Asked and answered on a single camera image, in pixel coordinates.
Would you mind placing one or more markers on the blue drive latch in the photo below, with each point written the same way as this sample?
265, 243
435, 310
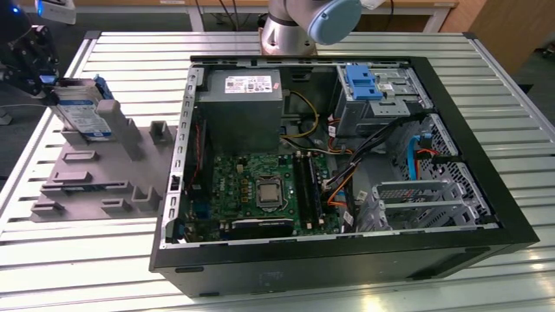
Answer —
362, 84

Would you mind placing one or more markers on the black graphics card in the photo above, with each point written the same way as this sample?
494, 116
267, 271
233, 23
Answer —
260, 229

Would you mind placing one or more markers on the CPU socket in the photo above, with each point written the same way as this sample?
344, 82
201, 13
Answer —
284, 195

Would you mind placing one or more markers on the black open PC case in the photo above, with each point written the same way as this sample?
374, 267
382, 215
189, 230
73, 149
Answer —
303, 256

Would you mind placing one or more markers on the metal optical drive cage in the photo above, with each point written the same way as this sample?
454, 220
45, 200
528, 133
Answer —
390, 107

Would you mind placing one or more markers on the silver disk bay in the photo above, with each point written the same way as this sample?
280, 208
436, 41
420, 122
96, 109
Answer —
416, 205

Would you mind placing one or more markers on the hard disk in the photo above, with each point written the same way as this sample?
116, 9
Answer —
80, 113

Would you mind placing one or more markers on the silver CPU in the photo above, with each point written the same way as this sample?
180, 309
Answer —
268, 192

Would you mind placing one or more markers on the grey block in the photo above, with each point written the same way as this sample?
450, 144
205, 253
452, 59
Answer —
5, 117

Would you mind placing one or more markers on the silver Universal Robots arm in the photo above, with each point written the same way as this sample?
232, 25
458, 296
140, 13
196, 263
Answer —
288, 35

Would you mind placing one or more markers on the wooden cabinet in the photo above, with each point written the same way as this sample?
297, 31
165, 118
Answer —
498, 39

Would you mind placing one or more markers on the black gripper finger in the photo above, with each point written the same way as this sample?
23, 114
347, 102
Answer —
41, 52
25, 83

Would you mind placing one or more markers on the green motherboard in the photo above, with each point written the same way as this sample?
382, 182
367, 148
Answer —
229, 182

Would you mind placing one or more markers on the grey power supply unit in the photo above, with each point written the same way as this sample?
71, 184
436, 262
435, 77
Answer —
237, 120

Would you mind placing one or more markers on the grey parts rack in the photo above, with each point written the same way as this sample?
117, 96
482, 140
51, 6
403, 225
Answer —
108, 169

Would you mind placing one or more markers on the white workbench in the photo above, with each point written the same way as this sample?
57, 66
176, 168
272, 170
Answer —
195, 19

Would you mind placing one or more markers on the black RAM stick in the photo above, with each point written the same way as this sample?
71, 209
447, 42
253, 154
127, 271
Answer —
312, 188

